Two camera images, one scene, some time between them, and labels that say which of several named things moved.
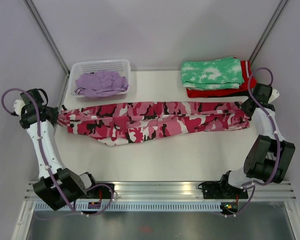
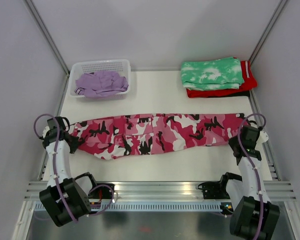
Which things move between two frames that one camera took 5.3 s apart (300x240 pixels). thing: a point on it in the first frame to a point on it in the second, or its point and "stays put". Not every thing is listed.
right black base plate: x=223 y=189 stays put
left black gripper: x=53 y=111 to x=75 y=145
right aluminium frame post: x=279 y=9 stays put
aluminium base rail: x=180 y=190 stays put
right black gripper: x=243 y=106 to x=231 y=142
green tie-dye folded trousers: x=212 y=74 stays put
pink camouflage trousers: x=120 y=123 to x=102 y=136
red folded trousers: x=243 y=87 stays put
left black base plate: x=105 y=192 stays put
